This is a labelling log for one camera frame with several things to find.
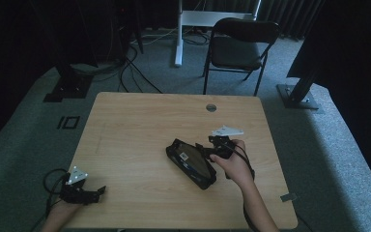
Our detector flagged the white desk frame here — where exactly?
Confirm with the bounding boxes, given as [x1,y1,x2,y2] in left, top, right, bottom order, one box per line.
[174,0,262,68]

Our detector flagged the grey cable bundle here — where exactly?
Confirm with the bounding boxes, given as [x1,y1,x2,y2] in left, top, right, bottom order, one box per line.
[71,61,124,77]

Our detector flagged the black folding chair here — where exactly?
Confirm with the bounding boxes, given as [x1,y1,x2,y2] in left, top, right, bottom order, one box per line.
[202,17,281,97]

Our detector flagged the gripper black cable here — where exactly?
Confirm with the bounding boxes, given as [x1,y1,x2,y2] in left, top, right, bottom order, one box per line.
[224,141,256,232]
[28,167,71,232]

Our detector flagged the person's left hand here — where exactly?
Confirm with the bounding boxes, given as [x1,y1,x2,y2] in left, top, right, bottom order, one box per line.
[44,200,83,227]

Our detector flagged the black floor cables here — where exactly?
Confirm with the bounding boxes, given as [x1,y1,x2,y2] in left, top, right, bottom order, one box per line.
[118,44,164,95]

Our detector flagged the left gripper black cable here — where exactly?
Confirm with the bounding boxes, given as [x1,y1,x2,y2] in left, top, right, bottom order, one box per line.
[28,167,71,232]

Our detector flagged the black metal stand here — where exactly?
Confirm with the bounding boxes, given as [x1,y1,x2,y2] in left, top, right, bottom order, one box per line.
[43,0,95,103]
[276,42,325,114]

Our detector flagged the dark curtain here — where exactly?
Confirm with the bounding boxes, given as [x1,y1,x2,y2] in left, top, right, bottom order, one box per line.
[257,0,324,42]

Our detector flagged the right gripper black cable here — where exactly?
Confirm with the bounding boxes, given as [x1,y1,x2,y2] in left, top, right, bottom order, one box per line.
[224,141,256,232]

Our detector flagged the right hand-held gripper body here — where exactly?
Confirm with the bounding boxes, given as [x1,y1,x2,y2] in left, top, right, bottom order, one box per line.
[208,125,244,160]

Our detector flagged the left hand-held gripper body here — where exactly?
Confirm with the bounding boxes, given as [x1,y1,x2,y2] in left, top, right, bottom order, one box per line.
[58,165,100,205]

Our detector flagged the black mesh pencil case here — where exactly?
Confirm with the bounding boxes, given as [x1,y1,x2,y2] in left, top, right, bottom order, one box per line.
[165,138,217,191]

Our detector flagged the person's right hand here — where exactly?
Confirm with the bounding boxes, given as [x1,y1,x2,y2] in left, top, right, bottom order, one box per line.
[210,138,255,189]

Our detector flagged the grey tape piece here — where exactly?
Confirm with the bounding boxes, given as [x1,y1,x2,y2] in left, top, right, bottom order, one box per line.
[279,192,299,203]

